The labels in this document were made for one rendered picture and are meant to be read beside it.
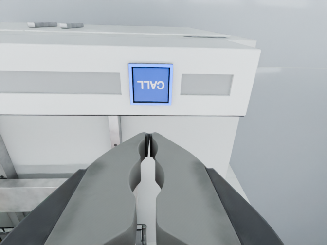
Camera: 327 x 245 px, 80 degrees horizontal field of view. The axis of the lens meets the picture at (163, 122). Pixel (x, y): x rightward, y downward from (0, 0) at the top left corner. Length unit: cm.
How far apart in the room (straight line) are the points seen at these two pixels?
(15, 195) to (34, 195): 4
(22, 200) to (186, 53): 49
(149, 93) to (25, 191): 40
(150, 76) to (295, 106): 145
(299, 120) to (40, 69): 163
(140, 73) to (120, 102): 5
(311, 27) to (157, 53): 132
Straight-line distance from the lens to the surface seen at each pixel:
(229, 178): 102
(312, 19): 151
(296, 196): 225
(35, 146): 55
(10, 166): 61
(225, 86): 29
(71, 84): 29
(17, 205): 61
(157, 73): 26
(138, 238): 60
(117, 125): 42
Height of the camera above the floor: 122
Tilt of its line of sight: 62 degrees down
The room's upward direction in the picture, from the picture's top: 175 degrees clockwise
